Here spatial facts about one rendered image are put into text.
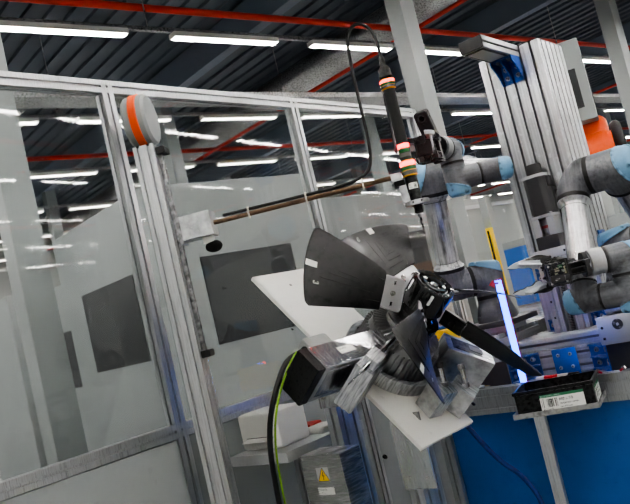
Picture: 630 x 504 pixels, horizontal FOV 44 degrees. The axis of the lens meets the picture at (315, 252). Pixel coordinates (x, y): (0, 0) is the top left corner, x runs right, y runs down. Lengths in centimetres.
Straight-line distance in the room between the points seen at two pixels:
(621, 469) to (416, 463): 65
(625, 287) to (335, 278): 80
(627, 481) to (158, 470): 134
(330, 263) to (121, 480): 82
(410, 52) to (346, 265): 760
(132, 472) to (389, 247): 95
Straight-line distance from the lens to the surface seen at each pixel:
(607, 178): 243
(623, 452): 246
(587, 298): 230
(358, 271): 201
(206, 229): 222
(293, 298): 224
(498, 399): 255
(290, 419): 236
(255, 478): 254
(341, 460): 216
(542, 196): 296
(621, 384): 238
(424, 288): 202
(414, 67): 944
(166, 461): 232
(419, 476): 212
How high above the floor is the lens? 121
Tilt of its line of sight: 5 degrees up
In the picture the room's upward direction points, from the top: 13 degrees counter-clockwise
